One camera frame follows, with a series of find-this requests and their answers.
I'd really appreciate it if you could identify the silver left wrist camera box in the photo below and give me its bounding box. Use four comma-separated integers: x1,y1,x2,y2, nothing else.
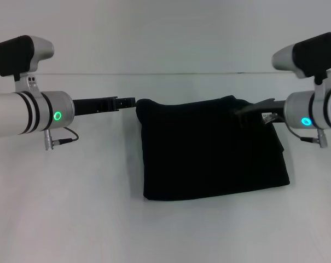
0,34,56,93

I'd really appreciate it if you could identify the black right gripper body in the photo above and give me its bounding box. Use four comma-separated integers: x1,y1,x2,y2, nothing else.
251,98,288,124

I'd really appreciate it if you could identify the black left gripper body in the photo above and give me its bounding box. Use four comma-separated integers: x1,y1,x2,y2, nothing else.
72,95,120,116

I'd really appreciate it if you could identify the black shirt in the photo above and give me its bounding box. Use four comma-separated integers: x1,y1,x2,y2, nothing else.
135,95,292,201

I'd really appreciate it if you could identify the left gripper cable with plug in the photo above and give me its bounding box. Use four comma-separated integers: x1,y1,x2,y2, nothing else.
43,126,80,151

